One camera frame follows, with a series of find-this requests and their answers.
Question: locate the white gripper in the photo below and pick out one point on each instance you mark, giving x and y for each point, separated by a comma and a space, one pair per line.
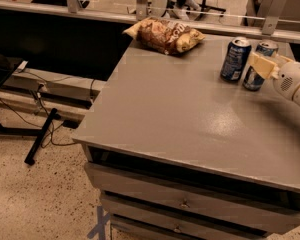
287, 79

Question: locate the red bull can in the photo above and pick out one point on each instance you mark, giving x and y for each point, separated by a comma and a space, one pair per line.
253, 81

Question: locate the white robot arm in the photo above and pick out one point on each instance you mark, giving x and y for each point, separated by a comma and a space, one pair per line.
283, 71

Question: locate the blue pepsi can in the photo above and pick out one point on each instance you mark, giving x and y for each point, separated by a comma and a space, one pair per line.
238, 51

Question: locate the brown chip bag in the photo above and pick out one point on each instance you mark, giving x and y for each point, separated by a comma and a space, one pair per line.
165, 36

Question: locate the grey drawer cabinet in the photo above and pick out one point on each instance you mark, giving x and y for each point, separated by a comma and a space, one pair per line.
175, 119

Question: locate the top grey drawer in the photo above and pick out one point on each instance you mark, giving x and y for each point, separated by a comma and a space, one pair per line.
243, 212

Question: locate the grey drawer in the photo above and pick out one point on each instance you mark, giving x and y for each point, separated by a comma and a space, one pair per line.
153, 217
243, 212

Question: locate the middle grey drawer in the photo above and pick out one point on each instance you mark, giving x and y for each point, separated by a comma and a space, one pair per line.
153, 217

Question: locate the black table leg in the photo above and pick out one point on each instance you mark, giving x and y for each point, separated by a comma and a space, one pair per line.
29, 160

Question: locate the black laptop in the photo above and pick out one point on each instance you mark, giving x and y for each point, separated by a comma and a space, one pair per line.
7, 66

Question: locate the metal railing frame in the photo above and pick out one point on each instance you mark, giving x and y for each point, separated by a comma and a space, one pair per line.
130, 11

